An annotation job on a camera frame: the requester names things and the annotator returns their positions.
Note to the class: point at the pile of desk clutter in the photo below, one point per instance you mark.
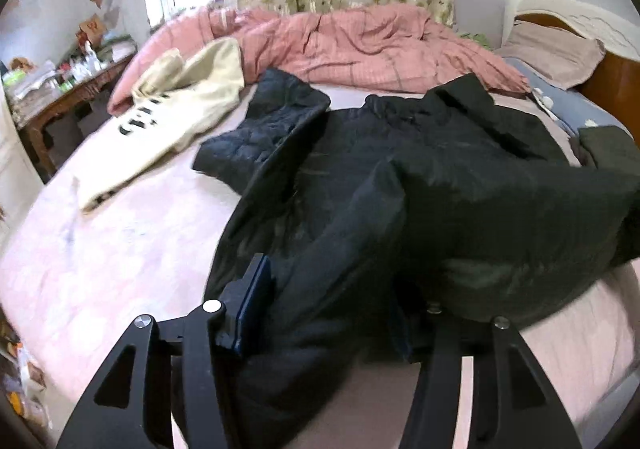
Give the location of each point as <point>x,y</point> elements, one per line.
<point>65,71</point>

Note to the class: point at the cardboard box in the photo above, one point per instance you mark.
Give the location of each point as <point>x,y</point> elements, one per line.
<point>92,26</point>

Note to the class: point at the cream hoodie with black print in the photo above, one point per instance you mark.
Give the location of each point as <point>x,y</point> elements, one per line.
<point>190,94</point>

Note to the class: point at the beige pillow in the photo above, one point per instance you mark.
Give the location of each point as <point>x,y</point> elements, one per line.
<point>550,54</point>

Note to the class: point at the dark green folded garment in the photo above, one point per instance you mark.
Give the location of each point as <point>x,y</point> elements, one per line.
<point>610,144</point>

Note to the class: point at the carved wooden desk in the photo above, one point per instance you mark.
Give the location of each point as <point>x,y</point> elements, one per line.
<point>60,99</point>

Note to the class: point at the black padded jacket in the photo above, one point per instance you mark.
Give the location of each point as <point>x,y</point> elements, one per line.
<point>400,189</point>

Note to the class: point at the green patterned cloth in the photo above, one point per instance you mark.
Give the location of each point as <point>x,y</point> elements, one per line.
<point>472,39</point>

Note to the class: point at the blue patterned pillow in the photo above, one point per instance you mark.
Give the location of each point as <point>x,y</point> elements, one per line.
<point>565,99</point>

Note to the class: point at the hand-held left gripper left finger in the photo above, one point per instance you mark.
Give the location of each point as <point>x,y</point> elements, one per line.
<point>255,309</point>

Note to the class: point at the pink striped quilt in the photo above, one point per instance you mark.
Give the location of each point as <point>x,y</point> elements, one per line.
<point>360,44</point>

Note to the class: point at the white and wood headboard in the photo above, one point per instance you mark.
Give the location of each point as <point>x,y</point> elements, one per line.
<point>615,79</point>

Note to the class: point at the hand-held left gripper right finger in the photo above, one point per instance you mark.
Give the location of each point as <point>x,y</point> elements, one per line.
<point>443,359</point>

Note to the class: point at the bed with pink sheet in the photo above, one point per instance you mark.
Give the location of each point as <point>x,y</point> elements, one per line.
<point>125,239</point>

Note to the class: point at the colourful plastic bags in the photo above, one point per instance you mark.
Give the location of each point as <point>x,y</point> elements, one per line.
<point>25,369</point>

